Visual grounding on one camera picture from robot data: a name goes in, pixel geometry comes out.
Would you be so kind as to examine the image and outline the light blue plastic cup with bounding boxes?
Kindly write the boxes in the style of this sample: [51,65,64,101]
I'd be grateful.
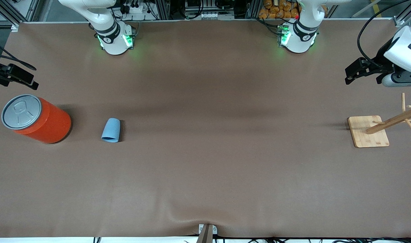
[101,118,121,143]

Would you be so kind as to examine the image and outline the wooden cup rack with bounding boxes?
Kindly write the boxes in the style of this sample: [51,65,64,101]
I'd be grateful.
[347,93,411,148]

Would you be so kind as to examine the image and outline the orange can-shaped container grey lid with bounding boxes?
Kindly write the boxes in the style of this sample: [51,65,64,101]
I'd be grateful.
[1,94,72,144]

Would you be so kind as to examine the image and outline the orange snack bag pile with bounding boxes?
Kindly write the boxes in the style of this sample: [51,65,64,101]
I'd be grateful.
[258,0,300,19]

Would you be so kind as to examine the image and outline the white power strip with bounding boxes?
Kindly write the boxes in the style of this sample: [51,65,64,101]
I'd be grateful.
[119,0,147,14]

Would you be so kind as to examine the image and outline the white terminal block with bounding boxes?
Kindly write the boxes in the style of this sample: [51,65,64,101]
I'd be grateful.
[197,12,228,20]

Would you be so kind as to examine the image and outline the brown table mat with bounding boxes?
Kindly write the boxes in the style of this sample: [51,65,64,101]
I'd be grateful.
[0,20,411,238]

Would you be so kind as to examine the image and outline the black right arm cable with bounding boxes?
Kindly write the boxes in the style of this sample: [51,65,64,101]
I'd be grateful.
[0,36,37,71]

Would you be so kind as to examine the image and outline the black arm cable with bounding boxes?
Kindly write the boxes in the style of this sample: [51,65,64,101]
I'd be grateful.
[0,36,37,71]
[357,0,411,68]

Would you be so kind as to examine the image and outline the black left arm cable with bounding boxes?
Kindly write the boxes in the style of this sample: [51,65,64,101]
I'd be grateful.
[357,0,411,68]

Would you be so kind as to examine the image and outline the aluminium frame post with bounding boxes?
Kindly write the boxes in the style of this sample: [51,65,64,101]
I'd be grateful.
[155,0,170,20]
[246,0,261,19]

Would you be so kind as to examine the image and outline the grey metal bracket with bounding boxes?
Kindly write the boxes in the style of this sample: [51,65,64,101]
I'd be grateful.
[199,224,218,235]

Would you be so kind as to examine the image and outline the brown post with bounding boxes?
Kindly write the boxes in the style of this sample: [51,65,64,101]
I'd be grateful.
[196,224,213,243]

